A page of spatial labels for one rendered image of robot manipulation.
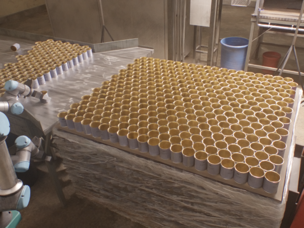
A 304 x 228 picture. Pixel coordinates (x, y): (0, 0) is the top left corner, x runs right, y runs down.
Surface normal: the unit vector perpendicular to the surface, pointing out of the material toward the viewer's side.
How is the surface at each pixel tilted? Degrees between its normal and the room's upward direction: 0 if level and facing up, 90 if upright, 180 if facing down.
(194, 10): 90
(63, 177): 0
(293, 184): 0
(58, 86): 0
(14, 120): 90
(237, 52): 92
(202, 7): 90
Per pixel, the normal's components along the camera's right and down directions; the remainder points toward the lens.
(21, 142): 0.02, -0.52
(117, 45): 0.30, 0.52
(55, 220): -0.03, -0.83
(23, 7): 0.89, 0.23
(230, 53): -0.51, 0.54
